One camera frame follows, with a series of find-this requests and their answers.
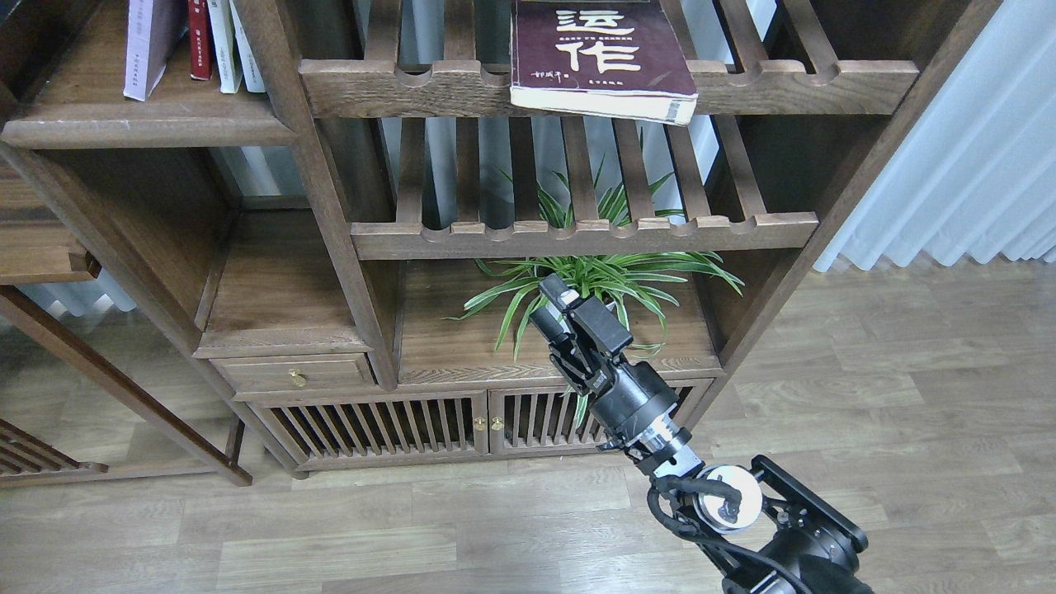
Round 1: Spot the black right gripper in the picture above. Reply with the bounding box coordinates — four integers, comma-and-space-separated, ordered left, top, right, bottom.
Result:
530, 276, 681, 454

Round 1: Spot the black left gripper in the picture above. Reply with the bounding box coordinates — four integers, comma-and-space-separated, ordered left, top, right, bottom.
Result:
1, 1, 63, 75

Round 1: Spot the white lavender paperback book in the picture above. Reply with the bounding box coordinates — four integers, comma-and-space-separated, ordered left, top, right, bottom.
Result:
122, 1, 187, 101

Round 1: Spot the dark red book chinese title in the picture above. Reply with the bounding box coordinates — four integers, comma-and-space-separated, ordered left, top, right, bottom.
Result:
510, 1, 698, 125

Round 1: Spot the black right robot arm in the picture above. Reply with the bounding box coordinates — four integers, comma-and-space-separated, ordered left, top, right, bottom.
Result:
531, 275, 869, 593

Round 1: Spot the white plant pot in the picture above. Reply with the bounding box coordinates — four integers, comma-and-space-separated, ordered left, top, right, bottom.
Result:
540, 301, 570, 336

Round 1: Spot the red upright book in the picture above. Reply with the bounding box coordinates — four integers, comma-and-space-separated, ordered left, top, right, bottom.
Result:
187, 0, 212, 80

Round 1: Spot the white upright book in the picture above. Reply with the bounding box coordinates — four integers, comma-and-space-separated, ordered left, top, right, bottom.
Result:
207, 0, 243, 94
228, 1, 266, 93

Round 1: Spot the wooden side furniture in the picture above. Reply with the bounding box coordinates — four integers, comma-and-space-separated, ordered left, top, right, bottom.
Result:
0, 157, 252, 488

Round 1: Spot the dark wooden bookshelf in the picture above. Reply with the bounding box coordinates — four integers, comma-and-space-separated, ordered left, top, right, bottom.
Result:
2, 1, 1000, 478

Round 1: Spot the white upright book right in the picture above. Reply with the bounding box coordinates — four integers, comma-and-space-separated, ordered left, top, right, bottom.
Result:
228, 1, 266, 93

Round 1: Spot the brass drawer knob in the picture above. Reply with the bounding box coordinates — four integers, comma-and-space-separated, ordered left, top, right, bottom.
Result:
288, 369, 307, 388

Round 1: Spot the white curtain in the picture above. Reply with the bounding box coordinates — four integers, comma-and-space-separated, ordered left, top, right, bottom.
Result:
813, 0, 1056, 274

